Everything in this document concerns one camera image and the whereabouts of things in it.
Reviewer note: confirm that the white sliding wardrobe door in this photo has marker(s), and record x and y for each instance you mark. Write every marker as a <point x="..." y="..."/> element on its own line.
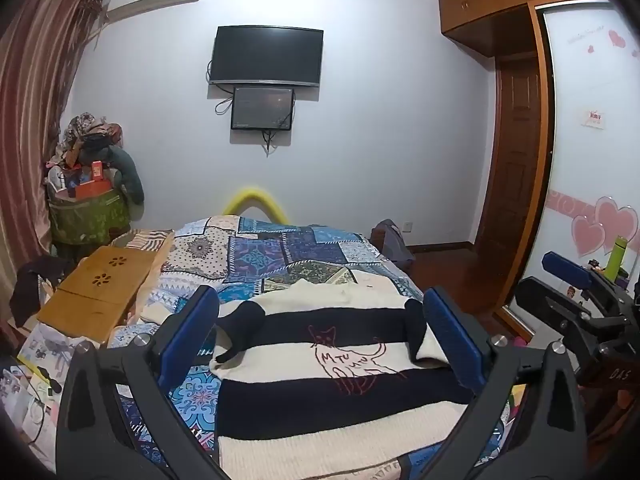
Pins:
<point x="593" y="189"/>

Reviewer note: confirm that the grey backpack on floor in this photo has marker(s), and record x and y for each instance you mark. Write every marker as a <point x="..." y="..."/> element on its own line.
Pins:
<point x="387" y="239"/>

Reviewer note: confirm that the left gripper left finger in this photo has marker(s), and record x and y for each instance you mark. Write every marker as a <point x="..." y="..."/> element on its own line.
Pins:
<point x="94" y="440"/>

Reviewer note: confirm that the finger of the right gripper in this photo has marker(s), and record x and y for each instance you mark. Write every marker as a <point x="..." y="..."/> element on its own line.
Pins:
<point x="566" y="270"/>

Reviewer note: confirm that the green fabric storage basket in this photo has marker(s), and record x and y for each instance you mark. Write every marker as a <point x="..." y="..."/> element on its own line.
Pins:
<point x="92" y="221"/>

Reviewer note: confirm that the dark clothes pile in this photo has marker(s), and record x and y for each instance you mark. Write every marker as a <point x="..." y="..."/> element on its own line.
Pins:
<point x="25" y="301"/>

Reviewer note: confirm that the brown wooden wardrobe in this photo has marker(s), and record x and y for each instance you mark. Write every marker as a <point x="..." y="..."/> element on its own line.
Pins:
<point x="509" y="32"/>

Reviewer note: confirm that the blue patchwork bedspread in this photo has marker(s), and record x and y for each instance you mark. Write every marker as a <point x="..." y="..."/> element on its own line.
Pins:
<point x="243" y="258"/>

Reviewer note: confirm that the yellow foam headboard arch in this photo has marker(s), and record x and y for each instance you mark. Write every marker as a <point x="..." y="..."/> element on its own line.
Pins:
<point x="256" y="197"/>

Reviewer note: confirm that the orange red box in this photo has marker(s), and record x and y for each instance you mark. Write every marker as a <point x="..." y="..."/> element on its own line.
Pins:
<point x="92" y="189"/>

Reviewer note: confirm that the green water bottle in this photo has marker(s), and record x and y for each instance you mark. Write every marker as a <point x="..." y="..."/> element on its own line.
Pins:
<point x="616" y="258"/>

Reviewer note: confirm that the wooden folding lap table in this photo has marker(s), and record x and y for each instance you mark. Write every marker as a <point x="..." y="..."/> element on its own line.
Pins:
<point x="95" y="297"/>

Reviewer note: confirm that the small black wall monitor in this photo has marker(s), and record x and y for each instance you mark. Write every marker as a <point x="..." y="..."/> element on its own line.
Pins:
<point x="262" y="108"/>

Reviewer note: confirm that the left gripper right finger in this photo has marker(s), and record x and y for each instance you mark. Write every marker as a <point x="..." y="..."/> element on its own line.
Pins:
<point x="548" y="437"/>

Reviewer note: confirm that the black and white striped sweater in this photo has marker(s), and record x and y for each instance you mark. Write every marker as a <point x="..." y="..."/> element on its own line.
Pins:
<point x="321" y="379"/>

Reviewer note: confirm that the dark green plush toy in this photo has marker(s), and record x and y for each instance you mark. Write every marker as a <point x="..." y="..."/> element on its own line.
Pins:
<point x="127" y="178"/>

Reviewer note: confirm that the large black wall television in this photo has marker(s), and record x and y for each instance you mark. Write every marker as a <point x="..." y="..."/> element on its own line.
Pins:
<point x="256" y="54"/>

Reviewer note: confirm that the red striped curtain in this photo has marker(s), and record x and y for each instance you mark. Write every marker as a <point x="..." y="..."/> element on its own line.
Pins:
<point x="40" y="54"/>

